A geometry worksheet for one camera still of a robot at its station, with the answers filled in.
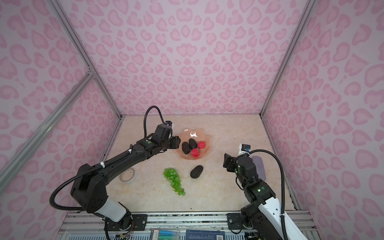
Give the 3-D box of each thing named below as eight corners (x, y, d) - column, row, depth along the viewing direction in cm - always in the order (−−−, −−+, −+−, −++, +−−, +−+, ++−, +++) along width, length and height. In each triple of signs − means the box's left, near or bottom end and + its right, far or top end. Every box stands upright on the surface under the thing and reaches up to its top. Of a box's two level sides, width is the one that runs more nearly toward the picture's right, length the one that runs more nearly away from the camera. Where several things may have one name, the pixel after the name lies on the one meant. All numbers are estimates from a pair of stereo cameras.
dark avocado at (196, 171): (189, 175, 90) (188, 172, 88) (198, 165, 94) (198, 162, 92) (194, 180, 88) (194, 178, 85) (204, 170, 92) (204, 167, 89)
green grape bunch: (180, 198, 83) (179, 195, 79) (163, 175, 91) (161, 171, 87) (190, 189, 86) (189, 186, 81) (172, 168, 94) (171, 164, 90)
